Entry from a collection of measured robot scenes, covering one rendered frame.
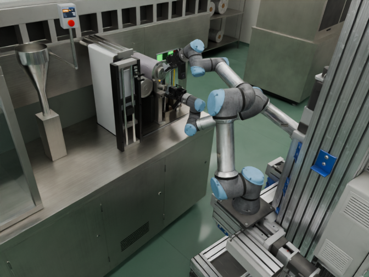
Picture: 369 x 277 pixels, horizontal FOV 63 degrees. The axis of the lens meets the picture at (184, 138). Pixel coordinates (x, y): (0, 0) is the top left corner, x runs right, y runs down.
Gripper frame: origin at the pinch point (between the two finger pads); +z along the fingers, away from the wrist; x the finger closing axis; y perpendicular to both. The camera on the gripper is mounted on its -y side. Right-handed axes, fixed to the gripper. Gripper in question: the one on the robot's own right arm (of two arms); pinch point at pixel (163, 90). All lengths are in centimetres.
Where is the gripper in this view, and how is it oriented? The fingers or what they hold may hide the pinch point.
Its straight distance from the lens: 212.1
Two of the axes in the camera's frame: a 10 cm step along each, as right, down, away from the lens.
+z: -7.3, -4.2, 5.3
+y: 0.6, -8.2, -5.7
